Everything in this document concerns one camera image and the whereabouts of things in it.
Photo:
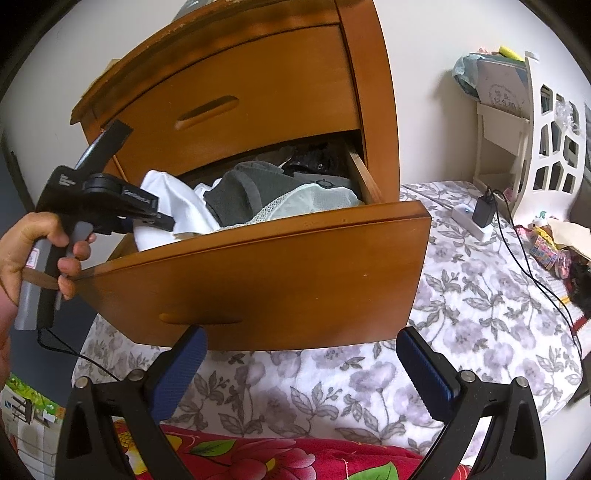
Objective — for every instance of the person's left hand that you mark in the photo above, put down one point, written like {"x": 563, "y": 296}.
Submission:
{"x": 18, "y": 249}

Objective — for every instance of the dark blue wardrobe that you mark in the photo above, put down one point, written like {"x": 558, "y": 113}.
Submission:
{"x": 46, "y": 385}

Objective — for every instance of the white underwear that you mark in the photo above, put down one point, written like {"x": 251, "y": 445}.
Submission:
{"x": 171, "y": 203}

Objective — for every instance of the light green lace underwear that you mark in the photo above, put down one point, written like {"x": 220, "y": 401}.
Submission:
{"x": 318, "y": 198}

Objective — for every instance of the grey notebook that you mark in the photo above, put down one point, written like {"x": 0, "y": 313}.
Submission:
{"x": 501, "y": 87}

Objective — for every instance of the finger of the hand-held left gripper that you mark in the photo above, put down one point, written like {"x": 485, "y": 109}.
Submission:
{"x": 161, "y": 221}
{"x": 111, "y": 138}

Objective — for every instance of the grey underwear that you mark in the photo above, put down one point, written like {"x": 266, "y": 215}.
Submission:
{"x": 258, "y": 189}

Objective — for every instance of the red floral blanket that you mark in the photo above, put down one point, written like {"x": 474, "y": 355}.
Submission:
{"x": 277, "y": 457}

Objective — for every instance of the white power strip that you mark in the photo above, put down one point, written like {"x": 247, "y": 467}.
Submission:
{"x": 461, "y": 217}

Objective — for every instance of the grey floral bed sheet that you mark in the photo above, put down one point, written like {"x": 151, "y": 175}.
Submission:
{"x": 461, "y": 323}

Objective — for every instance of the wooden nightstand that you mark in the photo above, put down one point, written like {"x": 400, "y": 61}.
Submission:
{"x": 369, "y": 69}

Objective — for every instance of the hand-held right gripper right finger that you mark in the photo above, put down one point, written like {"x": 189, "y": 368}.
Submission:
{"x": 425, "y": 374}

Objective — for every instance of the green printed box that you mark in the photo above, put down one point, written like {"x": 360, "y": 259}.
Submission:
{"x": 27, "y": 406}

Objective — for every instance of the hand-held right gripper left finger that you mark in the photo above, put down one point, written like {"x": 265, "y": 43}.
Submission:
{"x": 178, "y": 369}

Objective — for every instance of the yellow packet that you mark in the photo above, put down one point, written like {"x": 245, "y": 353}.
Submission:
{"x": 510, "y": 53}

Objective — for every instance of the black lace cloth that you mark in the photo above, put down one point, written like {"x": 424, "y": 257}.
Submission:
{"x": 579, "y": 286}

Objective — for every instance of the black underwear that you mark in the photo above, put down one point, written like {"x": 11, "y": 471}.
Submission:
{"x": 314, "y": 161}

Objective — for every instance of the small white shelf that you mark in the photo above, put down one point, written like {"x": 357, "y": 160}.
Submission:
{"x": 503, "y": 124}

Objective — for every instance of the white lattice rack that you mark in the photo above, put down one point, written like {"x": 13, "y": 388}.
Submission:
{"x": 531, "y": 152}

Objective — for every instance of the closed wooden drawer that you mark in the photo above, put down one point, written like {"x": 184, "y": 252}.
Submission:
{"x": 277, "y": 92}

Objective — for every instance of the colourful tape rolls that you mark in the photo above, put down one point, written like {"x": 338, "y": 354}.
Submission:
{"x": 542, "y": 249}

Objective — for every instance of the green plastic bag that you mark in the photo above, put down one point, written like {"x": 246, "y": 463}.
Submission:
{"x": 464, "y": 69}

